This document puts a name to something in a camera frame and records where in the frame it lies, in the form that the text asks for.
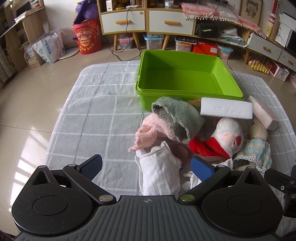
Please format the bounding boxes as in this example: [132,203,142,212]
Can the purple plush toy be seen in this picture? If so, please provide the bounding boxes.
[73,0,100,25]

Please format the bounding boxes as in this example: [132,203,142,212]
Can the red printed bucket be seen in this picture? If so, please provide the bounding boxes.
[72,20,103,55]

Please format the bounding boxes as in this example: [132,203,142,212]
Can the clear storage box red contents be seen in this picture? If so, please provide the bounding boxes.
[118,34,134,49]

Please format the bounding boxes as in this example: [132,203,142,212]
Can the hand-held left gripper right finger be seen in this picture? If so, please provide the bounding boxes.
[178,156,268,204]

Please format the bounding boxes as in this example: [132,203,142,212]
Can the pink tasselled cloth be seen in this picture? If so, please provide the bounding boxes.
[181,2,266,37]

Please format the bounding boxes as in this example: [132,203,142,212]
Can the clear storage box pastel contents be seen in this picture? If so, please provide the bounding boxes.
[217,44,235,60]

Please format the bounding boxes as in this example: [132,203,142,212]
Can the white gauze cloth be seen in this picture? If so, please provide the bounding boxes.
[135,141,203,196]

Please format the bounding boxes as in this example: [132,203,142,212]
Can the grey checked tablecloth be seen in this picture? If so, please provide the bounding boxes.
[45,61,296,237]

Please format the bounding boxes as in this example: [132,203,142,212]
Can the pile of papers and bags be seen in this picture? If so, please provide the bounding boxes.
[218,28,248,47]

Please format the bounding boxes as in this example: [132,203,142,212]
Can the pink-stained white sponge block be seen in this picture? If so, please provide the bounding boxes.
[248,95,280,130]

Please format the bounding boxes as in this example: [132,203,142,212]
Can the framed cartoon picture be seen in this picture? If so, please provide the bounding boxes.
[239,0,263,26]

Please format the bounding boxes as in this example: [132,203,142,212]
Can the white blue paper bag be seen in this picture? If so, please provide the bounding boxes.
[32,29,66,65]

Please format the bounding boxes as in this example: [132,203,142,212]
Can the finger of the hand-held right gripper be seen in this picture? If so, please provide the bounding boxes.
[265,168,296,218]

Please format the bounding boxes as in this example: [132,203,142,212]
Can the rag doll blue dress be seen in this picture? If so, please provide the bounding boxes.
[232,118,272,174]

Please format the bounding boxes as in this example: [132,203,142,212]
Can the clear storage box blue lid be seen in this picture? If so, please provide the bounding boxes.
[143,33,164,50]

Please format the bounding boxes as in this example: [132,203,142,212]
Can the white drawer wooden handle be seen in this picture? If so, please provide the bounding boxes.
[277,50,296,71]
[148,9,196,35]
[100,10,146,34]
[247,34,285,55]

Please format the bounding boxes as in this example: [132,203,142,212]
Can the red cardboard box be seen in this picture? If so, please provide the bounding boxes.
[192,38,219,56]

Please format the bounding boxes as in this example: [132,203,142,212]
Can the white patterned box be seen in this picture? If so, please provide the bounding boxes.
[266,59,290,81]

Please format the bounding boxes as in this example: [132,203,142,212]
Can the yellow egg tray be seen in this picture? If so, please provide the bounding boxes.
[248,59,270,75]

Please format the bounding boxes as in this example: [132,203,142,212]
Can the santa plush toy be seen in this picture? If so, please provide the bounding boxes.
[188,117,244,160]

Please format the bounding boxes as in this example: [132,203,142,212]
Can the white red printed tube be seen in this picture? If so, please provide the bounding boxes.
[265,5,277,37]

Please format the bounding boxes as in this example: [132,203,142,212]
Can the curved wooden tv stand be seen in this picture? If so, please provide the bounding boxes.
[195,17,296,72]

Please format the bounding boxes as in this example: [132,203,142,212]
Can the grey-green towel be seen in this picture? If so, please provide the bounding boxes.
[151,97,206,143]

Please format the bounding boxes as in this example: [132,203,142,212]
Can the wooden cabinet with legs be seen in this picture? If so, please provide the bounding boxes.
[97,0,197,50]

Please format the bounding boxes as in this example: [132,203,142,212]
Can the stack of books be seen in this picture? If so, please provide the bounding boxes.
[24,45,44,69]

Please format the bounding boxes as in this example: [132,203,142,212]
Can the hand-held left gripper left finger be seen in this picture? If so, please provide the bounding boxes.
[32,154,117,206]

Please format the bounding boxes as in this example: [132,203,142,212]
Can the plain white sponge block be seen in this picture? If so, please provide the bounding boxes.
[200,97,253,120]

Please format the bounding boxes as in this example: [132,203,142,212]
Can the black case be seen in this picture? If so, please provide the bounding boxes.
[196,20,218,38]

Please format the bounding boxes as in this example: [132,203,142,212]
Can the pink fluffy towel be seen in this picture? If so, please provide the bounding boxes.
[128,113,177,153]

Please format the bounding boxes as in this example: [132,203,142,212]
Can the wooden bookshelf desk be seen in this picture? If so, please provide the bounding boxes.
[0,0,45,69]

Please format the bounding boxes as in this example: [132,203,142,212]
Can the black cable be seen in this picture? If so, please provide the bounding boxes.
[109,8,142,62]

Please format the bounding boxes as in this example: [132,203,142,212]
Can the clear storage box dark lid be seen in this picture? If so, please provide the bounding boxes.
[175,35,197,52]

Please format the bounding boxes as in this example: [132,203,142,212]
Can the green plastic bin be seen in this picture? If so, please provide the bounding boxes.
[135,50,245,111]

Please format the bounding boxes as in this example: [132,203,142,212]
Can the white round stand base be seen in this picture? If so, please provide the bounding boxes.
[58,47,80,60]

